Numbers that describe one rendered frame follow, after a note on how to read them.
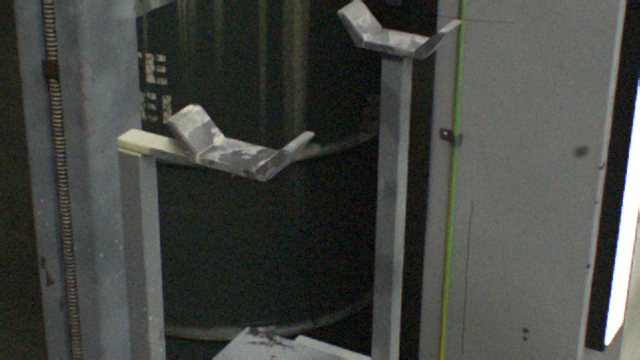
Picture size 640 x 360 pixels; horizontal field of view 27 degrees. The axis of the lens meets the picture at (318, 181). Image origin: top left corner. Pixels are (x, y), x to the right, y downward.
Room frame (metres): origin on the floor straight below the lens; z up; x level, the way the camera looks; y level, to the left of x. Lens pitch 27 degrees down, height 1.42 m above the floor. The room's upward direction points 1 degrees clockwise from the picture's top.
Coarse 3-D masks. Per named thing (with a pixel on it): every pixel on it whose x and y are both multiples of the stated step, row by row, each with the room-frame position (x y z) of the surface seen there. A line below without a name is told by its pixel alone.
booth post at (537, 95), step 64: (448, 0) 1.21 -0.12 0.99; (512, 0) 1.18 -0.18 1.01; (576, 0) 1.15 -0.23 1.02; (448, 64) 1.21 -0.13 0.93; (512, 64) 1.18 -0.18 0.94; (576, 64) 1.15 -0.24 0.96; (448, 128) 1.21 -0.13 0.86; (512, 128) 1.18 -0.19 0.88; (576, 128) 1.15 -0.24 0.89; (448, 192) 1.21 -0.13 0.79; (512, 192) 1.17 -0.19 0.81; (576, 192) 1.14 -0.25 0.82; (512, 256) 1.17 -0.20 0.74; (576, 256) 1.14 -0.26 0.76; (448, 320) 1.20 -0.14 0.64; (512, 320) 1.17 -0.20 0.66; (576, 320) 1.14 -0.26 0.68
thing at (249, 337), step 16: (240, 336) 0.94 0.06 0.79; (256, 336) 0.94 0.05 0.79; (272, 336) 0.94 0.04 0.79; (224, 352) 0.91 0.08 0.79; (240, 352) 0.91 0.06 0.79; (256, 352) 0.92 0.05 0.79; (272, 352) 0.92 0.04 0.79; (288, 352) 0.92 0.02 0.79; (304, 352) 0.92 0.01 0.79; (320, 352) 0.92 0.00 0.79
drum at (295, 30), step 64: (192, 0) 1.68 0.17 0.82; (256, 0) 1.68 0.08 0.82; (320, 0) 1.71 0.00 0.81; (384, 0) 1.79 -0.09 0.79; (192, 64) 1.68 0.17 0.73; (256, 64) 1.68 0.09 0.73; (320, 64) 1.72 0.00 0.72; (256, 128) 1.68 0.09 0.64; (320, 128) 1.72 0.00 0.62; (192, 192) 1.68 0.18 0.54; (256, 192) 1.68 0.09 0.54; (320, 192) 1.72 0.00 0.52; (192, 256) 1.68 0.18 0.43; (256, 256) 1.68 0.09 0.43; (320, 256) 1.72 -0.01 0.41; (192, 320) 1.68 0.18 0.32; (256, 320) 1.68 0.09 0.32; (320, 320) 1.71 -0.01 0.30
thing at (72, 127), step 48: (48, 0) 0.81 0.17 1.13; (96, 0) 0.80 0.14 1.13; (48, 48) 0.81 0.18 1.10; (96, 48) 0.80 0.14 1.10; (48, 96) 0.81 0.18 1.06; (96, 96) 0.80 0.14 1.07; (48, 144) 0.81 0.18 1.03; (96, 144) 0.79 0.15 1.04; (48, 192) 0.81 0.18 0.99; (96, 192) 0.79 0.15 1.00; (48, 240) 0.81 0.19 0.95; (96, 240) 0.79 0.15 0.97; (48, 288) 0.81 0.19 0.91; (96, 288) 0.79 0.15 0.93; (48, 336) 0.81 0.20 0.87; (96, 336) 0.79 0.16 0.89
